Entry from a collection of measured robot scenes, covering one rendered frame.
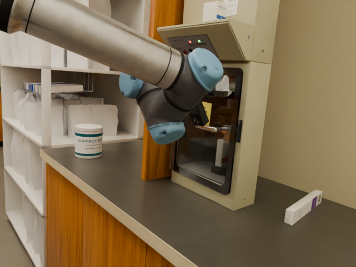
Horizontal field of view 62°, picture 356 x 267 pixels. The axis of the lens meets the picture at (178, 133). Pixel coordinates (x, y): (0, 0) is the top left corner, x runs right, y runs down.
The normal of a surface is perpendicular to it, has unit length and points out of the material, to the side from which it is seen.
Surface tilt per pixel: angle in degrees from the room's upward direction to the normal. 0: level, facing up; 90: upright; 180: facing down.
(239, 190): 90
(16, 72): 90
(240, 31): 90
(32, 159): 84
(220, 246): 0
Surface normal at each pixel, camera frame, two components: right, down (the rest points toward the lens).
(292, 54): -0.76, 0.07
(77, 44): 0.09, 0.77
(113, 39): 0.42, 0.20
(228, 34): -0.59, 0.74
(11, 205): 0.65, 0.18
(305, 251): 0.07, -0.98
